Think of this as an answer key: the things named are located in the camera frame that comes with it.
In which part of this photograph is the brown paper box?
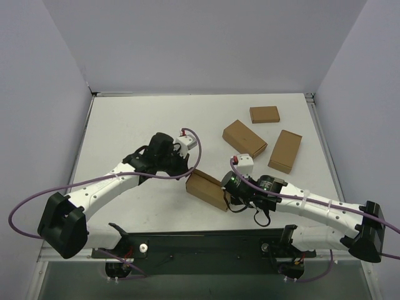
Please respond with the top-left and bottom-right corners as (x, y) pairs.
(186, 169), (228, 212)

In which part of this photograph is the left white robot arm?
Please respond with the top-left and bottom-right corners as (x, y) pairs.
(37, 132), (198, 259)

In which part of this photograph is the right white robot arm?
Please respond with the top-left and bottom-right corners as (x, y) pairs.
(221, 171), (386, 263)

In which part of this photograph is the folded box right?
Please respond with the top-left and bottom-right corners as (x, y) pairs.
(268, 130), (303, 174)

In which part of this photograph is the folded box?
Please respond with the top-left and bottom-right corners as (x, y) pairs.
(268, 130), (303, 174)
(222, 119), (268, 158)
(249, 106), (280, 124)

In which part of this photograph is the folded box middle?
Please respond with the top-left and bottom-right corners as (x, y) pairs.
(222, 119), (268, 158)

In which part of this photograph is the folded box far back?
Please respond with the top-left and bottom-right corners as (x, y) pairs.
(249, 106), (280, 124)

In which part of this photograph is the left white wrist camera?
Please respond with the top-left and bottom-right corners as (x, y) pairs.
(174, 129), (198, 158)

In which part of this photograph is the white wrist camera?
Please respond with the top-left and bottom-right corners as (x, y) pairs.
(174, 129), (198, 158)
(232, 154), (254, 178)

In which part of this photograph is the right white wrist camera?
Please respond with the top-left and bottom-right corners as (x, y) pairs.
(232, 154), (254, 178)

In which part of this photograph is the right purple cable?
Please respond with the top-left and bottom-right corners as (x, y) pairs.
(230, 157), (400, 282)

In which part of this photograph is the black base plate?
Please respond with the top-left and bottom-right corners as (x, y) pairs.
(92, 226), (316, 275)

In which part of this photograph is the aluminium frame rail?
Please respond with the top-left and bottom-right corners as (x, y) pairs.
(37, 247), (93, 262)

